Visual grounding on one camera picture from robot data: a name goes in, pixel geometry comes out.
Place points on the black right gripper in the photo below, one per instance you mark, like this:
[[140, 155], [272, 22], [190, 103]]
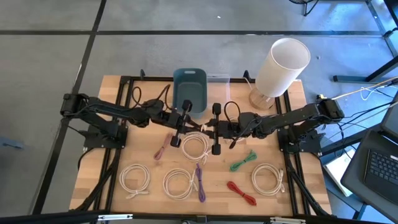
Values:
[[228, 129]]

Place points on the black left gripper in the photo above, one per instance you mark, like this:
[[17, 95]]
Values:
[[177, 119]]

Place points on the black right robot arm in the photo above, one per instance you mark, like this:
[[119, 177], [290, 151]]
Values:
[[295, 116]]

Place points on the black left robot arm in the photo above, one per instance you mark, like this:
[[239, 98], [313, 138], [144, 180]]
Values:
[[109, 109]]

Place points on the teal plastic bin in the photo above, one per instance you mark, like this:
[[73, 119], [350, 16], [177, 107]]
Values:
[[189, 90]]

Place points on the clear plastic bin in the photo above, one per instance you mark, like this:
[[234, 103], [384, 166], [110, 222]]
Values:
[[222, 90]]

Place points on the white shade wooden base lamp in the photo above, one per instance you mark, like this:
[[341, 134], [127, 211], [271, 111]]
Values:
[[280, 68]]

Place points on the white book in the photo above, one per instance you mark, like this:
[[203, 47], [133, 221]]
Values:
[[339, 171]]

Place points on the dark grey laptop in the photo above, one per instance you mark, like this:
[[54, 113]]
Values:
[[357, 174]]

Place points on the black floor fan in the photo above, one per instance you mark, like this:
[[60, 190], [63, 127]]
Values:
[[306, 6]]

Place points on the black aluminium table frame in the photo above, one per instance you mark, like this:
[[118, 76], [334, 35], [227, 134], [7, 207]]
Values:
[[149, 78]]

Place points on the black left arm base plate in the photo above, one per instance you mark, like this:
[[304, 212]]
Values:
[[105, 140]]

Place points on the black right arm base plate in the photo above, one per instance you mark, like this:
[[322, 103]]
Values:
[[304, 144]]

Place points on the black desk leg frame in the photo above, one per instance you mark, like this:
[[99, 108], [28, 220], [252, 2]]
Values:
[[357, 77]]

